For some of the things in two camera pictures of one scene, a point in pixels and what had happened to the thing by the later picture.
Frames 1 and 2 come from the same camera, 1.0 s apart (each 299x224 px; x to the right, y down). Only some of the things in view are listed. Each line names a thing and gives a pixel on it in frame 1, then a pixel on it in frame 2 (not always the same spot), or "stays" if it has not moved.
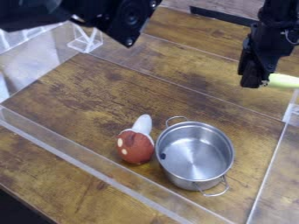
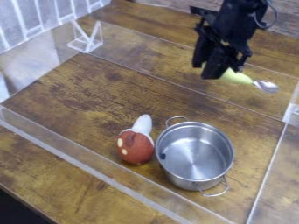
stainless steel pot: x=194 y=153 stays
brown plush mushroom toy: x=134 y=143 stays
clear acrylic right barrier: x=276 y=204 stays
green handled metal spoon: x=277 y=80 → x=233 y=76
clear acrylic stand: x=85 y=43 stays
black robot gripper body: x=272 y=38 → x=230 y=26
